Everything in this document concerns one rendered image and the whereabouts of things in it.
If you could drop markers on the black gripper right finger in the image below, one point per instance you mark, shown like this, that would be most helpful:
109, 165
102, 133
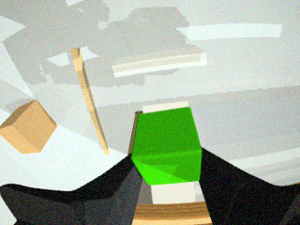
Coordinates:
235, 197

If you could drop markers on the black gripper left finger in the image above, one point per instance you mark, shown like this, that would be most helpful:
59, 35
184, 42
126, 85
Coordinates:
110, 199

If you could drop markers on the green block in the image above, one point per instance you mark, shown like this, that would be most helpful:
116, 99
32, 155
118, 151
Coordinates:
167, 149

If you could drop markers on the clear-fronted box with orange frame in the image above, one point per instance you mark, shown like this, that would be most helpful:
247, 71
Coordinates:
261, 137

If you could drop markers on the pale yellow wooden stick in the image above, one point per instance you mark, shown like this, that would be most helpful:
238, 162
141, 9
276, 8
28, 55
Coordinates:
77, 57

